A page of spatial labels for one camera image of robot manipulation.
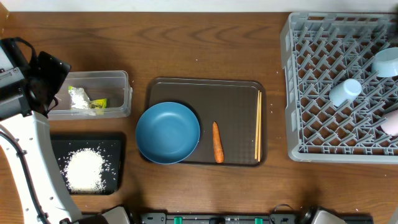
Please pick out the light blue cup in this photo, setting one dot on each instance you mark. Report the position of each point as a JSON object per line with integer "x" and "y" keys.
{"x": 348, "y": 90}

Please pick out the white cup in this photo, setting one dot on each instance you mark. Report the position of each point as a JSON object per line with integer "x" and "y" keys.
{"x": 390, "y": 126}

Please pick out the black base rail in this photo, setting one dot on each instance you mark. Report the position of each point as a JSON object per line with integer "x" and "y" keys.
{"x": 162, "y": 218}

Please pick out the black plastic tray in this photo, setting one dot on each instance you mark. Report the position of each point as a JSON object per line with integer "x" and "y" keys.
{"x": 110, "y": 146}

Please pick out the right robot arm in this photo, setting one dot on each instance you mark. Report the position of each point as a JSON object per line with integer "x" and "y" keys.
{"x": 321, "y": 215}

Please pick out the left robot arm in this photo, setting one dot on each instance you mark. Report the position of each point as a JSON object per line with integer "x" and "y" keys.
{"x": 28, "y": 89}

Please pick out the clear plastic bin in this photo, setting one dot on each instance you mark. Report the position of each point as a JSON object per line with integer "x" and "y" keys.
{"x": 111, "y": 85}

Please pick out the grey dishwasher rack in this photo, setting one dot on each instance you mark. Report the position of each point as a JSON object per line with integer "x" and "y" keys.
{"x": 319, "y": 51}

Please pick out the light blue bowl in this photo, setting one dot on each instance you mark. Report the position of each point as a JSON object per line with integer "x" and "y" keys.
{"x": 385, "y": 63}

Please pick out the pile of white rice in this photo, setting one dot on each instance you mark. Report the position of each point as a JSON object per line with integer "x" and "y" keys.
{"x": 83, "y": 172}

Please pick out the yellow foil snack wrapper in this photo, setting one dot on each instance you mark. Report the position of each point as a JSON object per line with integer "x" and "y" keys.
{"x": 97, "y": 107}

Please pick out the dark brown serving tray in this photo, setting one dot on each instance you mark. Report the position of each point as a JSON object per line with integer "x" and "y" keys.
{"x": 230, "y": 103}

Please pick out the orange carrot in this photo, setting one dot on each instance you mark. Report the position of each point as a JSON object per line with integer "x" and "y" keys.
{"x": 217, "y": 145}

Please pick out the dark blue plate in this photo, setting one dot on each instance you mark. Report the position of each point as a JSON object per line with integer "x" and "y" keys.
{"x": 167, "y": 133}

